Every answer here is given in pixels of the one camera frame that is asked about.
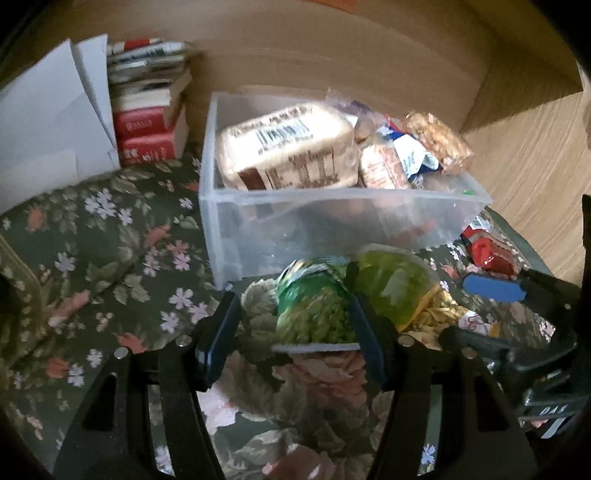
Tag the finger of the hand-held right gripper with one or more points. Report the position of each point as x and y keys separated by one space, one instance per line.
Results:
x=494 y=287
x=475 y=344

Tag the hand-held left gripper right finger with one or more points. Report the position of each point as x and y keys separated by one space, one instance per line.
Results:
x=369 y=341

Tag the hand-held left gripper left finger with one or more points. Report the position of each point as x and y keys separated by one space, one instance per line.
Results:
x=221 y=332

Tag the red snack packet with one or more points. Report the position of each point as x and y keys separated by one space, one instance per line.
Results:
x=489 y=251

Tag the green snack packet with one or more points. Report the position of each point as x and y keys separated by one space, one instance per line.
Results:
x=314 y=314

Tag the clear plastic storage box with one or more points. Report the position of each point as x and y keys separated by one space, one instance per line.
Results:
x=323 y=221

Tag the crispy peanut snack packet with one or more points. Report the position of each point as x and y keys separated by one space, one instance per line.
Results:
x=438 y=143

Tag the blue white snack packet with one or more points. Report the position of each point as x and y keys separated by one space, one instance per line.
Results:
x=408 y=154

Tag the small bread bag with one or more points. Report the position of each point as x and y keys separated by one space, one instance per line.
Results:
x=383 y=167

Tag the bread packet with barcode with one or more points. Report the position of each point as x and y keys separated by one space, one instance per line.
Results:
x=286 y=147

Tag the clear bag of brown snacks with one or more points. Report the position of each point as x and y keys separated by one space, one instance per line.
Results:
x=364 y=127

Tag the yellow chips packet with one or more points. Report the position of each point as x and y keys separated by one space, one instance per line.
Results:
x=438 y=314

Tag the yellow-green snack bag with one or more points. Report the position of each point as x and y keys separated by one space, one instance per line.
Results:
x=397 y=281

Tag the dark floral tablecloth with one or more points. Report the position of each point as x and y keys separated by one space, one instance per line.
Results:
x=92 y=277

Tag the stack of books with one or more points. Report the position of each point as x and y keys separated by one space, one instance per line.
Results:
x=147 y=124

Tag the white folded paper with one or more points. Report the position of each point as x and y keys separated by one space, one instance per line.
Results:
x=46 y=124

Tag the white red tube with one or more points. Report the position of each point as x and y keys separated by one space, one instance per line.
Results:
x=152 y=47

